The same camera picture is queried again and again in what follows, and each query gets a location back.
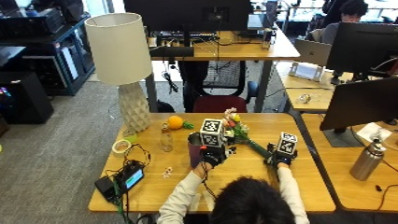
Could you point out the wooden desk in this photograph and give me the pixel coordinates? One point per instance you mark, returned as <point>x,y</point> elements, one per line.
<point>232,46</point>

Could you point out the person's left hand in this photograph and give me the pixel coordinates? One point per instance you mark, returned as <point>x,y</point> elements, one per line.
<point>214,154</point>

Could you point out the black computer tower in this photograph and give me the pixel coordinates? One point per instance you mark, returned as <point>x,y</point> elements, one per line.
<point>26,97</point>

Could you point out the artificial flower bouquet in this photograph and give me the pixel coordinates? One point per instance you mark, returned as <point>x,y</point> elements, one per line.
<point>244,133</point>

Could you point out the roll of tape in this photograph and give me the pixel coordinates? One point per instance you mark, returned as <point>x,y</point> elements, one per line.
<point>122,147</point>

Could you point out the small white flower piece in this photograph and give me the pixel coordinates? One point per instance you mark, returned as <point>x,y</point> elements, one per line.
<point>167,172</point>

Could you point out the silver laptop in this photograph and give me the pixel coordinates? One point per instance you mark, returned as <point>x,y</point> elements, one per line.
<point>313,52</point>

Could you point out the white tablet stand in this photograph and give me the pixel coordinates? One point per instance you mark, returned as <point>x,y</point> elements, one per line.
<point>307,71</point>

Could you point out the clear glass object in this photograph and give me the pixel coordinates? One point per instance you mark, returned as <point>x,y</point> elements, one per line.
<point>305,98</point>

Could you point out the small device with lit screen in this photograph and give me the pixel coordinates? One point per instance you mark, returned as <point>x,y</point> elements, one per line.
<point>132,178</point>

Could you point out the black computer monitor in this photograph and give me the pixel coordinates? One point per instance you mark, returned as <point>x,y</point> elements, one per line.
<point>365,49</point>
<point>187,15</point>
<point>360,104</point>

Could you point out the person's right hand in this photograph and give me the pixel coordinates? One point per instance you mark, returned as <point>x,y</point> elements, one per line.
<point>279,157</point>

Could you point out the clear glass bottle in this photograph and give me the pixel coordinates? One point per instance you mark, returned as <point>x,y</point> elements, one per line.
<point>167,139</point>

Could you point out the black storage shelf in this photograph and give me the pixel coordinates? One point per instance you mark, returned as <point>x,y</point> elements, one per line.
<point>46,49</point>

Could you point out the the person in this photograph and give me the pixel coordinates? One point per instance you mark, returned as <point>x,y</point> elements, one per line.
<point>253,202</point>

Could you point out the purple cup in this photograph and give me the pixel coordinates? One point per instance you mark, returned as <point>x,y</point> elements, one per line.
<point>194,150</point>

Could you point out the red office chair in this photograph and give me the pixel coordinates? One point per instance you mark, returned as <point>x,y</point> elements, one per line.
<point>218,90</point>

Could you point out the white table lamp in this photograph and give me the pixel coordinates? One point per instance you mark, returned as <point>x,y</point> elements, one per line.
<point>123,65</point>

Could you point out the marker cube on left glove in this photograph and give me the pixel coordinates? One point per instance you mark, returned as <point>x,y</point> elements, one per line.
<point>214,132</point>

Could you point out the black power adapter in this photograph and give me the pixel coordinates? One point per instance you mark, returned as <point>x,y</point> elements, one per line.
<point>106,187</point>

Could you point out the marker cube on glove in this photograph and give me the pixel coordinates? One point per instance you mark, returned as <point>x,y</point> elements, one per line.
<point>287,143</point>
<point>214,132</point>

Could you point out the marker cube on right glove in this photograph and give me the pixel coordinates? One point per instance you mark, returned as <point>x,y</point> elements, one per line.
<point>287,143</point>

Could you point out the white paper sheet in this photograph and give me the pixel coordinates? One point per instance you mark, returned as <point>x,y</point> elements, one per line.
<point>375,131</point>

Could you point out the stainless steel water bottle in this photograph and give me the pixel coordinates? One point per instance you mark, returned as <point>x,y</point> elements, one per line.
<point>368,160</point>

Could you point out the orange toy fruit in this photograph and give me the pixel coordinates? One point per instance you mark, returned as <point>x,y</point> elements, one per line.
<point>175,122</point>

